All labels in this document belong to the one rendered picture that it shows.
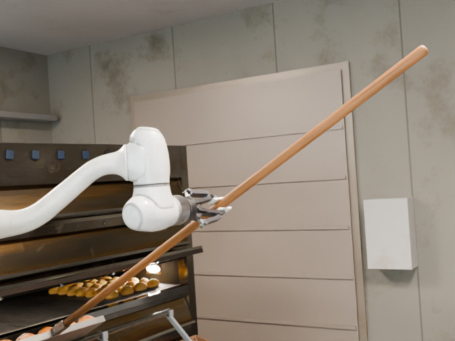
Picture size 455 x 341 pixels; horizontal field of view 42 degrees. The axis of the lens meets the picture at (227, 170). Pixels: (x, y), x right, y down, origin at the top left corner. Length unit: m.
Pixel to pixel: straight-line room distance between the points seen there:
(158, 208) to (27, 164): 1.57
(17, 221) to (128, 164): 0.33
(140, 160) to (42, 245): 1.63
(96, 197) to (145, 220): 1.81
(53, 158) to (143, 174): 1.62
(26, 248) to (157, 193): 1.58
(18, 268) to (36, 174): 0.47
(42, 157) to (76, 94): 4.23
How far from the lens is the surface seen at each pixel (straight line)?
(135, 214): 1.62
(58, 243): 3.26
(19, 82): 7.44
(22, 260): 3.10
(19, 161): 3.10
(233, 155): 5.94
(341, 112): 1.72
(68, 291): 3.99
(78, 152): 3.34
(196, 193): 1.87
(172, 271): 4.08
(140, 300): 3.68
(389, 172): 5.37
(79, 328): 2.69
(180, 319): 3.96
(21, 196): 3.12
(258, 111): 5.82
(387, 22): 5.51
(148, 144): 1.65
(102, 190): 3.46
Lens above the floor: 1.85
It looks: 1 degrees up
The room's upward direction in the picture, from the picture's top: 4 degrees counter-clockwise
